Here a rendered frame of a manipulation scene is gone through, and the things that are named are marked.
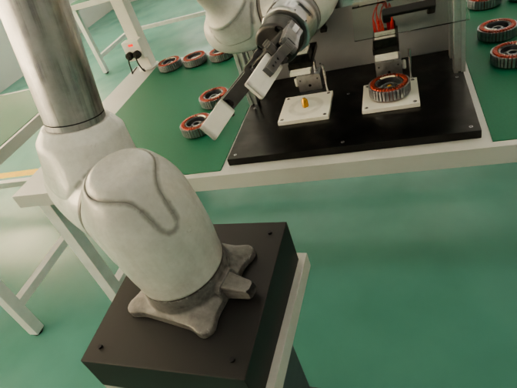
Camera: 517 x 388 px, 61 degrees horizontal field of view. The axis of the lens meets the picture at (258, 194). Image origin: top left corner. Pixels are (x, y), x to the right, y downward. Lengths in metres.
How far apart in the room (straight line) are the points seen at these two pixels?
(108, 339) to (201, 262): 0.24
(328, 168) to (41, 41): 0.71
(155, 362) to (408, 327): 1.10
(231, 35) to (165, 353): 0.59
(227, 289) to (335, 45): 1.01
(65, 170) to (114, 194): 0.18
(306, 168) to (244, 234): 0.36
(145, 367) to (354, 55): 1.15
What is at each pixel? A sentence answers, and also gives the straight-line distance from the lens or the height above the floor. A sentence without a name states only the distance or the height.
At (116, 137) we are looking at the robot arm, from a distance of 0.78.
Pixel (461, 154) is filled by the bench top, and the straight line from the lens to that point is 1.12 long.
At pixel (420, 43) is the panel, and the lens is 1.53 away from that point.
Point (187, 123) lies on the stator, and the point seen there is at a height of 0.78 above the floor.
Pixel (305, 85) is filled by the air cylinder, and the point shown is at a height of 0.79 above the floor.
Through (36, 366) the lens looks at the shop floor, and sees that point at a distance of 2.21.
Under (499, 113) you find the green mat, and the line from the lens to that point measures 1.24.
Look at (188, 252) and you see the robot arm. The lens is 0.66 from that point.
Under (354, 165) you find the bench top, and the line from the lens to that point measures 1.13.
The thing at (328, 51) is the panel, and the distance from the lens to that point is 1.54.
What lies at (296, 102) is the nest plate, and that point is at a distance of 1.38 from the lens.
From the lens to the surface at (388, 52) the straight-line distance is 1.31.
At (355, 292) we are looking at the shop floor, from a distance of 1.78.
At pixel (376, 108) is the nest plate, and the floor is 0.78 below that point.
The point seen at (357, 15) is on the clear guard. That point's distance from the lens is 1.11.
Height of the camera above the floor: 1.39
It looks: 36 degrees down
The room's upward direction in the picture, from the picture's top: 20 degrees counter-clockwise
